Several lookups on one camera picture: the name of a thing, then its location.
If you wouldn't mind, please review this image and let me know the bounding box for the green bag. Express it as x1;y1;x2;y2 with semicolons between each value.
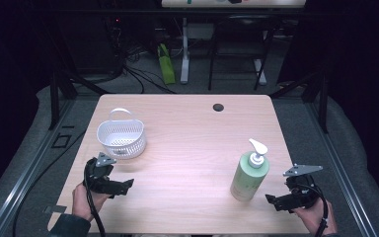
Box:
157;42;178;86

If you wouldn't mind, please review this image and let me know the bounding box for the white desk top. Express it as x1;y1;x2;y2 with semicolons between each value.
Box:
161;0;307;9

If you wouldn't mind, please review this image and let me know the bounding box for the person's right hand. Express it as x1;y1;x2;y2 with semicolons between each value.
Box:
291;197;339;237

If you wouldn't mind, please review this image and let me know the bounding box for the black chair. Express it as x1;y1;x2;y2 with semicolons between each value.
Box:
207;14;278;92

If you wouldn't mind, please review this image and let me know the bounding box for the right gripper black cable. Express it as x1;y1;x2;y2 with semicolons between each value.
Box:
296;183;330;237

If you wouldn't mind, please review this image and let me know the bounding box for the person's left hand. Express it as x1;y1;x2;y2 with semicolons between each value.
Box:
71;182;112;222

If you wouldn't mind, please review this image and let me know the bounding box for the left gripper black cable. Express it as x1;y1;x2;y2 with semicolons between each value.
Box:
83;164;107;237

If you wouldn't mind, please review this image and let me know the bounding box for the white desk leg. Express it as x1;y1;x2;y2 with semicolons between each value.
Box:
180;18;190;85
253;31;267;86

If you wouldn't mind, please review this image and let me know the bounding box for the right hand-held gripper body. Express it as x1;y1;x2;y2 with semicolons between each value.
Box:
281;163;325;210

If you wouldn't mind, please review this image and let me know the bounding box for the aluminium rail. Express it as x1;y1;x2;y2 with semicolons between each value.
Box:
0;98;77;237
305;98;379;237

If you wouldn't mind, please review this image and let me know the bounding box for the bundle of black floor cables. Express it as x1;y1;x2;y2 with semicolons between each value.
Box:
119;45;179;96

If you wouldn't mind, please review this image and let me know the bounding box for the dark computer tower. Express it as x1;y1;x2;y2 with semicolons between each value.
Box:
60;13;123;75

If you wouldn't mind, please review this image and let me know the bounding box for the green pump bottle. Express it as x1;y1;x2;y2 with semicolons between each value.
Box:
229;137;271;202

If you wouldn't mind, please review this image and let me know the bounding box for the black metal stand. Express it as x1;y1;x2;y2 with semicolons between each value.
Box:
47;42;112;131
268;63;330;134

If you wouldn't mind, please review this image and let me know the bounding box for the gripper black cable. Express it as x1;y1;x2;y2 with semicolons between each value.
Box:
296;183;330;237
83;164;107;237

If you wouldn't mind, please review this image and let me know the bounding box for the white plastic basket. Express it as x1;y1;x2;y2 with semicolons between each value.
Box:
96;108;147;161

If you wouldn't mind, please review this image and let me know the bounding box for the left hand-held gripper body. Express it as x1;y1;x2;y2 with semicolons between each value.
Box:
83;151;119;196

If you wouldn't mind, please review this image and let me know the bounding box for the grey tape strip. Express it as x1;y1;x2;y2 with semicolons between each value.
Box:
43;204;68;215

